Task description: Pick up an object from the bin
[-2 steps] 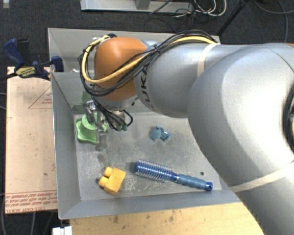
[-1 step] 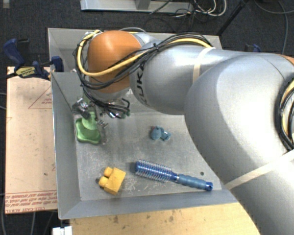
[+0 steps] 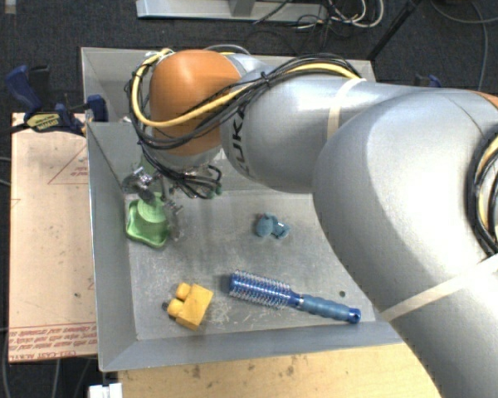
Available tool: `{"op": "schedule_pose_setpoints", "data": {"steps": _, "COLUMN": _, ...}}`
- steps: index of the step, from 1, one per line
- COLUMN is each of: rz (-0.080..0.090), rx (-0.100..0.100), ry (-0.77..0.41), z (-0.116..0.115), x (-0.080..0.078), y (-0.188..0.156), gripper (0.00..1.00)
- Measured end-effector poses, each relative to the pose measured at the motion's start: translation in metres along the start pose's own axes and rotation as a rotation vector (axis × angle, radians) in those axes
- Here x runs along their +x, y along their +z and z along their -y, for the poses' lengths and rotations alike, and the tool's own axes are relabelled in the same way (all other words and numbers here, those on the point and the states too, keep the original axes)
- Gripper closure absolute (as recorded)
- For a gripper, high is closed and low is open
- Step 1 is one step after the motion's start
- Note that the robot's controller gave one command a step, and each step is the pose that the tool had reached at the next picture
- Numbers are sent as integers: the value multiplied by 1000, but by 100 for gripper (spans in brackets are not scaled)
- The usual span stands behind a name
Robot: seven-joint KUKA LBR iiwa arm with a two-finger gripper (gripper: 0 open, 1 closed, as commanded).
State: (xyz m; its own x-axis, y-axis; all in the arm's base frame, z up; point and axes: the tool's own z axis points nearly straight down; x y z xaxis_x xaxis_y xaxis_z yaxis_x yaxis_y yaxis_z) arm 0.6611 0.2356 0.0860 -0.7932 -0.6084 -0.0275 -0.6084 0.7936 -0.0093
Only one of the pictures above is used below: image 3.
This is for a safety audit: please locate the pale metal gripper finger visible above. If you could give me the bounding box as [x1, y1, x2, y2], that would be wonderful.
[161, 197, 185, 241]
[134, 186, 158, 206]

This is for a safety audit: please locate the grey metal bin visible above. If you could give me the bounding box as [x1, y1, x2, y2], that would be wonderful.
[81, 46, 404, 373]

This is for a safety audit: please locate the yellow toy building block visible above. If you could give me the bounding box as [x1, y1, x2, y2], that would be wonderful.
[165, 282, 215, 332]

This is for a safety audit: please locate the small teal toy animal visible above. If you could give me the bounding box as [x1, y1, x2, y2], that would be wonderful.
[254, 212, 292, 240]

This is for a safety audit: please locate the brown cardboard board, red print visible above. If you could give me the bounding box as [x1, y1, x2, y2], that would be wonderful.
[7, 112, 99, 364]

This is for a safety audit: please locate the blue round hairbrush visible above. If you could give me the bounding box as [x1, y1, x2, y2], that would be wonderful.
[227, 269, 363, 325]

